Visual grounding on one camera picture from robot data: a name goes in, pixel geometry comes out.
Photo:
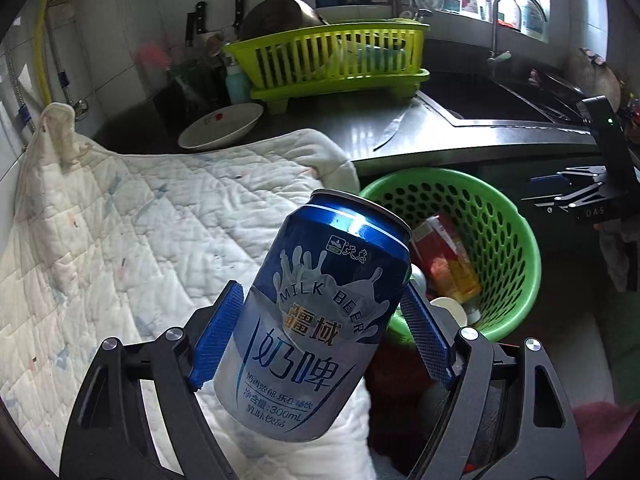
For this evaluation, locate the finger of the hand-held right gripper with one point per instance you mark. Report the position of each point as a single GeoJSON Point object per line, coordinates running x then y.
{"type": "Point", "coordinates": [565, 180]}
{"type": "Point", "coordinates": [565, 200]}

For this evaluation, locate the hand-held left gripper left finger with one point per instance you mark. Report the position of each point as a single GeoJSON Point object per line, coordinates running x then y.
{"type": "Point", "coordinates": [220, 330]}

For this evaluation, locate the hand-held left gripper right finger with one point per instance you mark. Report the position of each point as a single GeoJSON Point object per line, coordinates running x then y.
{"type": "Point", "coordinates": [425, 332]}

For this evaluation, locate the white plastic lid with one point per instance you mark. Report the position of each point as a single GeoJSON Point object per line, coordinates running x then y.
{"type": "Point", "coordinates": [419, 277]}

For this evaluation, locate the green perforated plastic basket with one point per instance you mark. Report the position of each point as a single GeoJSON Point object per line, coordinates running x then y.
{"type": "Point", "coordinates": [500, 220]}

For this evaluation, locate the orange snack wrapper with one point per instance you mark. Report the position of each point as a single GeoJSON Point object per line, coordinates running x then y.
{"type": "Point", "coordinates": [445, 255]}

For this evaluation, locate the blue beverage can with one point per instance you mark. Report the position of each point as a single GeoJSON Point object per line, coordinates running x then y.
{"type": "Point", "coordinates": [310, 335]}

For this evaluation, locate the red plastic basin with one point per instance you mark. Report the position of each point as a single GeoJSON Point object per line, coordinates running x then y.
{"type": "Point", "coordinates": [400, 375]}

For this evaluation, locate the grey cloth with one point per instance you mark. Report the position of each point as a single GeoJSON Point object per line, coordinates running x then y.
{"type": "Point", "coordinates": [615, 255]}

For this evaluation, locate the round brown board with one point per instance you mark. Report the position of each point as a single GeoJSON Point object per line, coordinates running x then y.
{"type": "Point", "coordinates": [595, 80]}

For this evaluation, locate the steel sink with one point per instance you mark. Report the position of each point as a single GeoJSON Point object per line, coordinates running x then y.
{"type": "Point", "coordinates": [475, 95]}

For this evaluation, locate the white quilted blanket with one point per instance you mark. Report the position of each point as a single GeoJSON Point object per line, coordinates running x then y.
{"type": "Point", "coordinates": [100, 235]}

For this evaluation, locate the steel faucet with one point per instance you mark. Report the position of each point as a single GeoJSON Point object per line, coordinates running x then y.
{"type": "Point", "coordinates": [495, 35]}

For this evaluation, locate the white plastic bottle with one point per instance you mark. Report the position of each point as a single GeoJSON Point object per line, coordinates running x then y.
{"type": "Point", "coordinates": [531, 17]}

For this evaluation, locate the steel kitchen knife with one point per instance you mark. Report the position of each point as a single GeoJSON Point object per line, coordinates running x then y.
{"type": "Point", "coordinates": [390, 132]}

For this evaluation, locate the pink cloth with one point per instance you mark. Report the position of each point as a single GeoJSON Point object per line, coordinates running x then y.
{"type": "Point", "coordinates": [600, 430]}

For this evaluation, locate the white ceramic bowl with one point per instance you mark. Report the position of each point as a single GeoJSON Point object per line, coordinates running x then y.
{"type": "Point", "coordinates": [220, 125]}

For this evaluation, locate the blue dish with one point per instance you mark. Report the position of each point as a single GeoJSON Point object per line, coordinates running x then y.
{"type": "Point", "coordinates": [380, 55]}

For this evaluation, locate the teal bottle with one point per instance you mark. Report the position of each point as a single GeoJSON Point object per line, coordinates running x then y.
{"type": "Point", "coordinates": [237, 85]}

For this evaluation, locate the dark utensil holder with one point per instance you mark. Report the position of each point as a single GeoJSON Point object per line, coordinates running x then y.
{"type": "Point", "coordinates": [195, 85]}

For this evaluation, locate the yellow-green dish rack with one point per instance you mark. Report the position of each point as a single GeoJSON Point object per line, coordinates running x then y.
{"type": "Point", "coordinates": [300, 60]}

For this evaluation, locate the metal wok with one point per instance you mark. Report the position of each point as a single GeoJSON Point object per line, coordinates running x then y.
{"type": "Point", "coordinates": [280, 15]}

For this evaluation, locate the yellow pipe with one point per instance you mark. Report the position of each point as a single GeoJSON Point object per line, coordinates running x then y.
{"type": "Point", "coordinates": [42, 35]}

